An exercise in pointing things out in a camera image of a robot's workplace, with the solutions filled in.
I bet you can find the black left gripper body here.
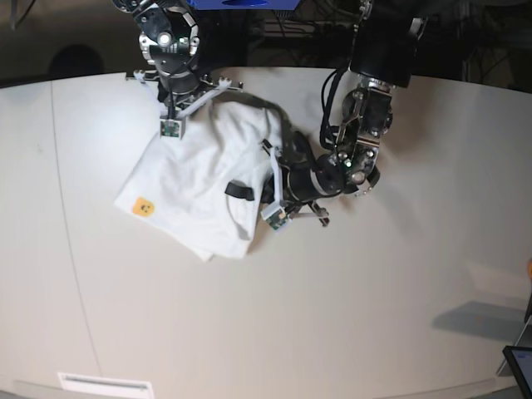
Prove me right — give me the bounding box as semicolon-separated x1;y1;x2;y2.
273;161;346;205

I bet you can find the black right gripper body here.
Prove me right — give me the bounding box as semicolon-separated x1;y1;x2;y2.
151;57;200;106

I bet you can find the white printed T-shirt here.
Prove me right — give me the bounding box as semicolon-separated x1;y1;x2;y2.
114;100;288;261

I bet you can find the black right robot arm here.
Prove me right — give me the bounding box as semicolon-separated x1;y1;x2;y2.
113;0;201;106

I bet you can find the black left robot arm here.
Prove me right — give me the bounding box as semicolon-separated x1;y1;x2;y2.
279;1;425;206

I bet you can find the laptop with dark screen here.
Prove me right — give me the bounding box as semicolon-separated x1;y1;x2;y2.
496;286;532;399

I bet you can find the white paper label strip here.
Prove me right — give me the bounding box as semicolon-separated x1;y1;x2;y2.
57;372;155;399

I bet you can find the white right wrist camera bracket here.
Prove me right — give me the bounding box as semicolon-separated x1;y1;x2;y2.
127;70;244;140

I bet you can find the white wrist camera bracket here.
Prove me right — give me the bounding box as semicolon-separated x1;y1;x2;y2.
127;70;244;140
259;139;332;234

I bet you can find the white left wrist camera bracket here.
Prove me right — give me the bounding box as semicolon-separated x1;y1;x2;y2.
259;139;332;234

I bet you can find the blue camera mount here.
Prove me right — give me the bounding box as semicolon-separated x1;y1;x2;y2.
187;0;300;11

